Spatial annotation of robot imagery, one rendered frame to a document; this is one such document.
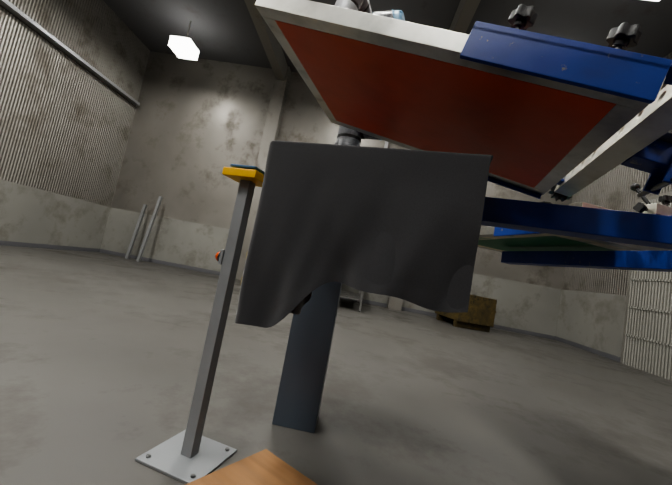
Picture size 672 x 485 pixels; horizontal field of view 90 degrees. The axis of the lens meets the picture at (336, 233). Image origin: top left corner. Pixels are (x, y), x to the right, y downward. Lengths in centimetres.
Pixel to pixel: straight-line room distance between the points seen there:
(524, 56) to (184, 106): 926
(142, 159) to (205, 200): 193
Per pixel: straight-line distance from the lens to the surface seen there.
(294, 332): 151
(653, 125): 88
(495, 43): 73
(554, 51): 73
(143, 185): 953
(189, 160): 914
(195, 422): 132
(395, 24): 78
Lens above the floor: 69
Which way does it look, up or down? 6 degrees up
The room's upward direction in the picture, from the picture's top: 11 degrees clockwise
